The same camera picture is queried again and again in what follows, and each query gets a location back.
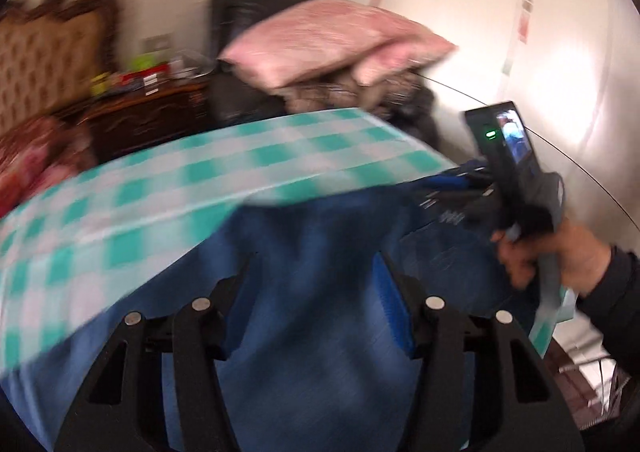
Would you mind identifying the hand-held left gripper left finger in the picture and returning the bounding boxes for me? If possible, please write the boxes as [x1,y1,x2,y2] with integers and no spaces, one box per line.
[54,252,256,452]

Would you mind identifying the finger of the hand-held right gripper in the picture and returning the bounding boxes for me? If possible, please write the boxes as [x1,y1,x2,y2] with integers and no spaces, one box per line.
[420,166,497,198]

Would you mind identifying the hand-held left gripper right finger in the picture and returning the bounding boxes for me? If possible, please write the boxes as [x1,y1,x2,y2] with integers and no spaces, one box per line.
[377,249,586,452]

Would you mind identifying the blue denim pants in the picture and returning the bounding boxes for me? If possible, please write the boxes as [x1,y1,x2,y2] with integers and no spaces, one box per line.
[0,172,543,452]

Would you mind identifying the person's right forearm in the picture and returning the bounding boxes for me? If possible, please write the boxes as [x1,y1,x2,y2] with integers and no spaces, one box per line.
[574,244,640,383]

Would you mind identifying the person's right hand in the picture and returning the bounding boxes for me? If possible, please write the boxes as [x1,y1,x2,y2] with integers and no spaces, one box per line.
[491,221,613,302]

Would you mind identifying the small pink pillow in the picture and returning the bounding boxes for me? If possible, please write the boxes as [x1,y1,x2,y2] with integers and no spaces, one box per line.
[350,39,458,87]

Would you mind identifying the green white checked sheet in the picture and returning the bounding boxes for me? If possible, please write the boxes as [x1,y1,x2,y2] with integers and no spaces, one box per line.
[0,109,578,373]

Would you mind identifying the brown patterned blanket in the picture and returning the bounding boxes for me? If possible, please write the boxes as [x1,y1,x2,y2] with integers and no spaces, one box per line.
[277,69,432,117]

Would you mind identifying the large pink pillow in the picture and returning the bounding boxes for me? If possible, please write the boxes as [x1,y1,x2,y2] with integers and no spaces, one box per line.
[220,0,458,90]

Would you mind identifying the dark wooden nightstand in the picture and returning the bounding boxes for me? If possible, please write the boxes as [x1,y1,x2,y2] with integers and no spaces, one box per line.
[79,79,212,164]

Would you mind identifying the black leather armchair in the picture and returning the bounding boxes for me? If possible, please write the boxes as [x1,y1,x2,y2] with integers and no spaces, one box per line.
[207,0,442,153]

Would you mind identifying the red floral pillow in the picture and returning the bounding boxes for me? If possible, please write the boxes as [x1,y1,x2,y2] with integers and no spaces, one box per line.
[0,114,97,219]

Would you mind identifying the red box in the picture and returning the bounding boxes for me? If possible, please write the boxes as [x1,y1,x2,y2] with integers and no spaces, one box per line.
[121,64,172,84]

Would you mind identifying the tufted brown headboard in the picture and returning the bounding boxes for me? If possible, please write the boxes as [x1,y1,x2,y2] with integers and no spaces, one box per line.
[0,0,121,133]

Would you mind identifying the thin black cable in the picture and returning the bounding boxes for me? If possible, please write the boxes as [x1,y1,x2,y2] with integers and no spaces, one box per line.
[414,71,640,234]

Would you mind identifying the long wall paper strip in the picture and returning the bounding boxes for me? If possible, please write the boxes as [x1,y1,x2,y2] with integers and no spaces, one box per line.
[501,0,537,75]

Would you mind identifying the wall socket plate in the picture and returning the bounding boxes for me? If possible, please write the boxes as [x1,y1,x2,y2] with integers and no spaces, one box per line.
[142,34,174,53]

